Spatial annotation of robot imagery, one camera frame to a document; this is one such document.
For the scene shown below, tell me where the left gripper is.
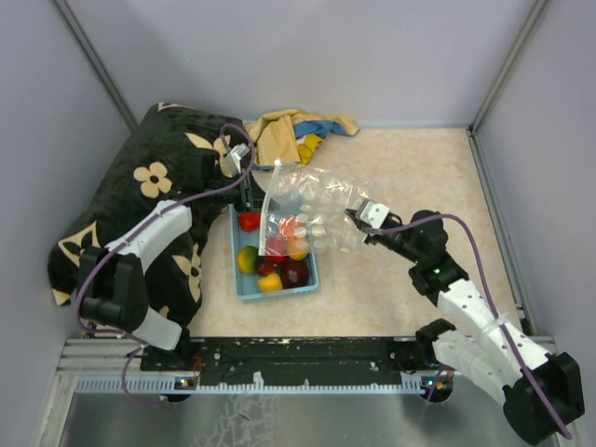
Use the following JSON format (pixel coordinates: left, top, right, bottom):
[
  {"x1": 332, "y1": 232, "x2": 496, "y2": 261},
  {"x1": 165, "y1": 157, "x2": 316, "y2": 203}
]
[{"x1": 205, "y1": 167, "x2": 279, "y2": 213}]

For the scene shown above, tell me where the clear zip top bag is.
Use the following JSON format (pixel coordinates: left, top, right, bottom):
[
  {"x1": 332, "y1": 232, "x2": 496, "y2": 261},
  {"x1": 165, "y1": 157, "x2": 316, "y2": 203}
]
[{"x1": 259, "y1": 160, "x2": 378, "y2": 256}]

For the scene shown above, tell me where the orange tangerine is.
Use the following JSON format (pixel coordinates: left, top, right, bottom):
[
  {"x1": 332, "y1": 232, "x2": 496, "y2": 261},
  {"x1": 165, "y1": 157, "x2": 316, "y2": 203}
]
[{"x1": 278, "y1": 217, "x2": 307, "y2": 239}]

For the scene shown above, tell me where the green yellow mango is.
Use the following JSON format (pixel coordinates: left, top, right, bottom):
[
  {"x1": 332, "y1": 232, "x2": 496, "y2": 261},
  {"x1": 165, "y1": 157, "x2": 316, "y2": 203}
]
[{"x1": 237, "y1": 246, "x2": 259, "y2": 275}]

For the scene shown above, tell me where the small orange mango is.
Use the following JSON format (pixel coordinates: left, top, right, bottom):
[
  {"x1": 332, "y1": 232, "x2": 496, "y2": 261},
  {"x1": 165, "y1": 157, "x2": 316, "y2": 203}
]
[{"x1": 286, "y1": 237, "x2": 309, "y2": 261}]

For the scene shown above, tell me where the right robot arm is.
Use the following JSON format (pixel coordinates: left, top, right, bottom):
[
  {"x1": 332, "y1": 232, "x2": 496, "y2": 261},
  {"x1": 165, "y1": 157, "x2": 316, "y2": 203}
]
[{"x1": 345, "y1": 200, "x2": 585, "y2": 445}]

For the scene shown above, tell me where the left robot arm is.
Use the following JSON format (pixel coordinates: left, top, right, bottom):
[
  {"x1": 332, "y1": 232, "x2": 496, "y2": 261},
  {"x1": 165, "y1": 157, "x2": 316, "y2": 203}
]
[{"x1": 74, "y1": 144, "x2": 256, "y2": 370}]

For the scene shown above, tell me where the red pear shaped fruit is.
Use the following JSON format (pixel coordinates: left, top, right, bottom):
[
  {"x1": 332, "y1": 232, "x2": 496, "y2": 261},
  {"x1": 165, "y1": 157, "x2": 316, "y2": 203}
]
[{"x1": 237, "y1": 211, "x2": 261, "y2": 233}]

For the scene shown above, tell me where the yellow blue crumpled cloth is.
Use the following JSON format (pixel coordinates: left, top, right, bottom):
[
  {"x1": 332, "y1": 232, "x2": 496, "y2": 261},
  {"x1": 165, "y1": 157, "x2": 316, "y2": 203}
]
[{"x1": 246, "y1": 108, "x2": 359, "y2": 170}]

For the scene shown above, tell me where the small dark red fruit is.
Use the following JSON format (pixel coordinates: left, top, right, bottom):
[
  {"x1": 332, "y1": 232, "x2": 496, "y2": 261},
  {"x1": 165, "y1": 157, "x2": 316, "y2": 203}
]
[{"x1": 255, "y1": 257, "x2": 278, "y2": 278}]

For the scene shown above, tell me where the dark red apple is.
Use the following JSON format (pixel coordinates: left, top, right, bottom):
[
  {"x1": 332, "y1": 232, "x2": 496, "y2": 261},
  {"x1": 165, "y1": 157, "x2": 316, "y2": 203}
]
[{"x1": 279, "y1": 259, "x2": 310, "y2": 289}]

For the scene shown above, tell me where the black floral pillow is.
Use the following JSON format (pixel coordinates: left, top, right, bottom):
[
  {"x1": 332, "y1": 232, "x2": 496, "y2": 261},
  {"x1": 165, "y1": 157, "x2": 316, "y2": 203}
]
[{"x1": 47, "y1": 102, "x2": 244, "y2": 326}]

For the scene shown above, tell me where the light blue plastic basket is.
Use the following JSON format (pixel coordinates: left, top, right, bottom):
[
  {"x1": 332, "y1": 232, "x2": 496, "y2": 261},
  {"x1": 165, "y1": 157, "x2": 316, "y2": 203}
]
[{"x1": 228, "y1": 205, "x2": 319, "y2": 303}]

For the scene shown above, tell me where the yellow peach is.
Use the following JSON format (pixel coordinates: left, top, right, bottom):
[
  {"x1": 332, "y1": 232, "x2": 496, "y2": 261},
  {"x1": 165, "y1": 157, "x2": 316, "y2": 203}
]
[{"x1": 257, "y1": 272, "x2": 283, "y2": 293}]

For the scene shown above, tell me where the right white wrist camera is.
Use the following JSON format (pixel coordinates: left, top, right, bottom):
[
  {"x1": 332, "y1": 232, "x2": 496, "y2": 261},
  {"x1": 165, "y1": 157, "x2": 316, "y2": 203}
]
[{"x1": 355, "y1": 199, "x2": 389, "y2": 229}]

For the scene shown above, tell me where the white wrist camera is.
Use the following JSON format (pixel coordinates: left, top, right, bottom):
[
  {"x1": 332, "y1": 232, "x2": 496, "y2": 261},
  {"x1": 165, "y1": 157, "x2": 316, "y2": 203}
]
[
  {"x1": 355, "y1": 199, "x2": 389, "y2": 229},
  {"x1": 220, "y1": 143, "x2": 251, "y2": 178}
]

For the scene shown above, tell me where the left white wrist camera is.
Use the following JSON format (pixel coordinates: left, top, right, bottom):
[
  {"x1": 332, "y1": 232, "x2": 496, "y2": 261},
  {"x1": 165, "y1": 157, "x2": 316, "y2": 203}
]
[{"x1": 220, "y1": 143, "x2": 251, "y2": 178}]

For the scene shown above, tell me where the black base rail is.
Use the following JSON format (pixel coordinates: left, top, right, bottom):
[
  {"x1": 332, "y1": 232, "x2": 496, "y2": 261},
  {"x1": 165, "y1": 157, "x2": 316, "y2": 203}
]
[{"x1": 141, "y1": 336, "x2": 454, "y2": 403}]

